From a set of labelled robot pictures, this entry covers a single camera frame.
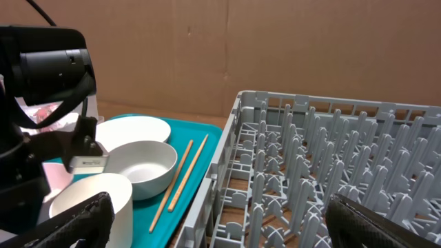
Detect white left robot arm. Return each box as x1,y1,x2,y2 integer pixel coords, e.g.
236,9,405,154
1,25,105,234

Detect red foil wrapper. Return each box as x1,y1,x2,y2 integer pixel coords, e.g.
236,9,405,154
33,103,59,123

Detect grey dishwasher rack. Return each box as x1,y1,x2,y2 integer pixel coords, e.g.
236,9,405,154
176,91,440,247

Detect pinkish small bowl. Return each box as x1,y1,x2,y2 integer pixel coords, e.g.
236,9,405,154
37,163,74,224

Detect white paper cup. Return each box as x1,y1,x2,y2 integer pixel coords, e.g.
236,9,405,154
48,172,134,248

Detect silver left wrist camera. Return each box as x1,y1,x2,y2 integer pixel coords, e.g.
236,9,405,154
65,142,109,174

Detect right wooden chopstick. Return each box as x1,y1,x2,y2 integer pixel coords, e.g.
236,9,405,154
167,134,209,212

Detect grey-white bowl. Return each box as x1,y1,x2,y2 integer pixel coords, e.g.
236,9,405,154
104,141,178,200

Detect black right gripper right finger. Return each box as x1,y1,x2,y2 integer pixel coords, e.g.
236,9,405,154
325,194,440,248

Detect clear plastic bin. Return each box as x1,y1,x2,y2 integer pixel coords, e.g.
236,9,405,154
16,95,103,123

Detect left wooden chopstick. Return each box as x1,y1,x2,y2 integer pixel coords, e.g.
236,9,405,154
149,140,193,234

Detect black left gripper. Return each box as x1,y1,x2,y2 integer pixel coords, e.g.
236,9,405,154
1,116,99,234

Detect teal plastic tray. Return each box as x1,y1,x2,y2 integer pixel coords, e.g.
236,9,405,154
49,119,221,247

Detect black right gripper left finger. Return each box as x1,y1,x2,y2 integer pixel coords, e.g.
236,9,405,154
1,192,115,248

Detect white flat plate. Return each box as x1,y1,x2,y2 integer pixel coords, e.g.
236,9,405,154
95,116,172,152

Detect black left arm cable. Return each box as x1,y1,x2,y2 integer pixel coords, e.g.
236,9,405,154
25,0,58,28

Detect white napkin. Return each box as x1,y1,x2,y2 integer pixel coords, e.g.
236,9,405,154
20,112,79,135

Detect wooden chopstick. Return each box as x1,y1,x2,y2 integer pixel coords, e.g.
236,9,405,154
149,140,193,234
167,134,209,212

